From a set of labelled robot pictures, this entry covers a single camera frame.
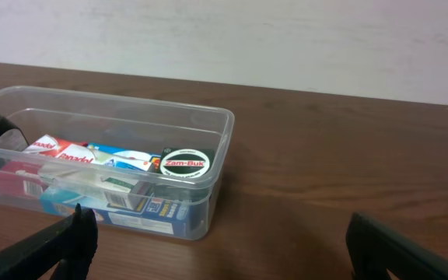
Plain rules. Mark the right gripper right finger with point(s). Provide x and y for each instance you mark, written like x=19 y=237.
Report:
x=377 y=252

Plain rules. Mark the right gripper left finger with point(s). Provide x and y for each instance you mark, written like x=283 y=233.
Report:
x=68 y=246

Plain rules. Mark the white Panadol box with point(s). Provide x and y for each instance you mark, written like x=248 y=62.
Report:
x=101 y=178

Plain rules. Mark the red Panadol box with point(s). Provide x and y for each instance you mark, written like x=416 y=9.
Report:
x=21 y=179

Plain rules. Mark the blue Kool Fever box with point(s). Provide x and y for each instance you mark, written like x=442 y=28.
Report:
x=152 y=214

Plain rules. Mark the clear plastic container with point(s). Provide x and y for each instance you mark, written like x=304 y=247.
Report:
x=124 y=126

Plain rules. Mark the dark green round tin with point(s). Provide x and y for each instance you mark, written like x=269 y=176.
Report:
x=184 y=163

